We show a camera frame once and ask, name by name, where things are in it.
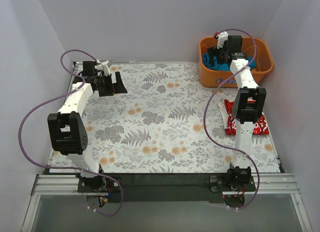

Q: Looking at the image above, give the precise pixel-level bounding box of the teal blue t shirt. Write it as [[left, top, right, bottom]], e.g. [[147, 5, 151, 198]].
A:
[[201, 53, 257, 71]]

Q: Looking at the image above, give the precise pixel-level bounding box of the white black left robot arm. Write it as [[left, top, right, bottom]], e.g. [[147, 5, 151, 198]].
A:
[[47, 61, 127, 192]]

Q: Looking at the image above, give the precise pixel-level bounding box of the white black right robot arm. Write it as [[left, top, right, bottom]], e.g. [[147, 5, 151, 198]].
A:
[[209, 32, 267, 192]]

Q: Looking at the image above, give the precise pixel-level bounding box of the orange plastic basket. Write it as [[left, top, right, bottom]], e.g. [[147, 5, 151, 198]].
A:
[[198, 37, 274, 88]]

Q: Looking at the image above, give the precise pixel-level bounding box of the floral patterned table mat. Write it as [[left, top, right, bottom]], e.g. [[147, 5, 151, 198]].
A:
[[49, 62, 281, 174]]

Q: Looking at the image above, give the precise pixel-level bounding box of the folded red printed t shirt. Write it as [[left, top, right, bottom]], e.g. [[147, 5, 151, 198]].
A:
[[218, 99, 270, 135]]

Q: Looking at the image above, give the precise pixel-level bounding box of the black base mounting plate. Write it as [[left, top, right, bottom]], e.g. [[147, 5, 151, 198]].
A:
[[76, 173, 258, 203]]

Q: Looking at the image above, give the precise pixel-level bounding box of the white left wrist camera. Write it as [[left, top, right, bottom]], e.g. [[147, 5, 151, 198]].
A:
[[95, 60, 112, 75]]

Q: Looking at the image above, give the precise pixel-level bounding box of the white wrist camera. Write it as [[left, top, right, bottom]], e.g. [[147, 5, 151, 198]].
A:
[[95, 60, 112, 75], [214, 32, 229, 49]]

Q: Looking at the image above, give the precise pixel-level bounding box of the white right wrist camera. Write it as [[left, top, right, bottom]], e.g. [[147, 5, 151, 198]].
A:
[[214, 32, 229, 49]]

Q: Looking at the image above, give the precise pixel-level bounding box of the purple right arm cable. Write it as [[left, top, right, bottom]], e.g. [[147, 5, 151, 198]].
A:
[[203, 29, 261, 210]]

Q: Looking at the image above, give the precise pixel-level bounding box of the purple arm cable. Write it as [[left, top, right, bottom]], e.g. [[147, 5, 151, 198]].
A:
[[203, 29, 261, 210], [17, 49, 124, 217]]

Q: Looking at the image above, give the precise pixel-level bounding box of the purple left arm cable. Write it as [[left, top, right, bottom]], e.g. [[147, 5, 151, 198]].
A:
[[17, 49, 124, 217]]

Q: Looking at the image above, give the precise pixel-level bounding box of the aluminium frame rail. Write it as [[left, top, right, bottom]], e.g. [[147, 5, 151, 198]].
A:
[[31, 173, 300, 195]]

